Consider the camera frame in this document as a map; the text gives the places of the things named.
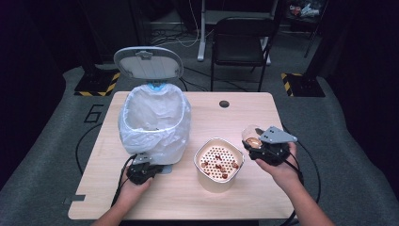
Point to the person's right hand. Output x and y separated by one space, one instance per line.
282 172

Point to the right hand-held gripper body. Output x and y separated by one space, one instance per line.
273 147

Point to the clear plastic cup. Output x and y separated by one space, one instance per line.
251 136

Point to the white desk frame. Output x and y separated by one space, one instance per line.
202 31

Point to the white plastic bin liner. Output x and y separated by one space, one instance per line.
156 141

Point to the person's left hand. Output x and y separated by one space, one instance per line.
133 191

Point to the white pedal trash bin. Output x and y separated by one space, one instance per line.
147 66

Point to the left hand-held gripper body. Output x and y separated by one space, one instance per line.
141 171

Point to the black folding chair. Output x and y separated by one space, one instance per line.
241 47

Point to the beige bucket with perforated strainer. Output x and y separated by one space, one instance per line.
216 182

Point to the black yellow striped base plate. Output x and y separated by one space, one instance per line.
304 85
94 85

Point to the brown food scraps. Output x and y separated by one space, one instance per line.
221 168

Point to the grey tape strip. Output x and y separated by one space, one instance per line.
75 198

